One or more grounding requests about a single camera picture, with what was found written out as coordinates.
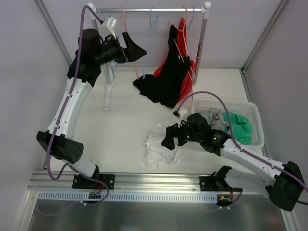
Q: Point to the white tank top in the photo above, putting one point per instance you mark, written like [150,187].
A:
[158,156]

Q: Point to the white slotted cable duct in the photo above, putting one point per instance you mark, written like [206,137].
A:
[208,198]

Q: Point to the green tank top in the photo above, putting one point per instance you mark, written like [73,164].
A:
[242,128]

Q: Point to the white clothes rack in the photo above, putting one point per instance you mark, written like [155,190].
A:
[204,10]

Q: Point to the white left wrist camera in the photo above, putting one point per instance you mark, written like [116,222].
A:
[107,27]

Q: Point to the black tank top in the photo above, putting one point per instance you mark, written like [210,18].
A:
[166,86]

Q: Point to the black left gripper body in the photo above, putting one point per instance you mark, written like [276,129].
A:
[124,51]

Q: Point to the white plastic basket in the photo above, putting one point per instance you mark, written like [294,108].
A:
[246,109]

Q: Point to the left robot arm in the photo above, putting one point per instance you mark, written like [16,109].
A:
[58,139]

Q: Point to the light blue wire hanger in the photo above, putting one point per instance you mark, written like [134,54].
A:
[111,64]

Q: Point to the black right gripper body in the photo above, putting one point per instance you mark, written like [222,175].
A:
[179,134]

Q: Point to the aluminium frame post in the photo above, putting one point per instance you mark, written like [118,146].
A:
[53,30]

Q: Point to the red tank top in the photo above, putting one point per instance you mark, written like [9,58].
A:
[186,87]

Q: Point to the grey tank top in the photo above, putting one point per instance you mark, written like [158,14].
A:
[215,119]

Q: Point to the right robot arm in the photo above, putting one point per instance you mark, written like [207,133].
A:
[282,183]

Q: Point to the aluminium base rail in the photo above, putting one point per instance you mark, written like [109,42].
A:
[164,183]

